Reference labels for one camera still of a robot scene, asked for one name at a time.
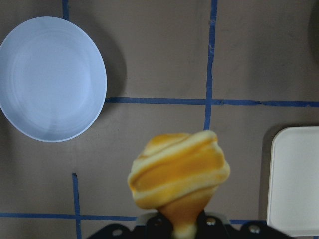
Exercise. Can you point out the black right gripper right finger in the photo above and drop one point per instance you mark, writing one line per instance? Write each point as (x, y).
(217, 226)

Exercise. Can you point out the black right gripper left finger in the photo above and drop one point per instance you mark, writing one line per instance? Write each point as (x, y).
(147, 226)

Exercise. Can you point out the orange striped bread roll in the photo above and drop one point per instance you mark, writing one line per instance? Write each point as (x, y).
(177, 174)

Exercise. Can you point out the blue plate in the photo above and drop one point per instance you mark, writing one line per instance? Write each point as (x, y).
(53, 80)

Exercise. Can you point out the white rectangular tray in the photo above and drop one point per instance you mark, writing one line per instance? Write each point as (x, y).
(293, 194)

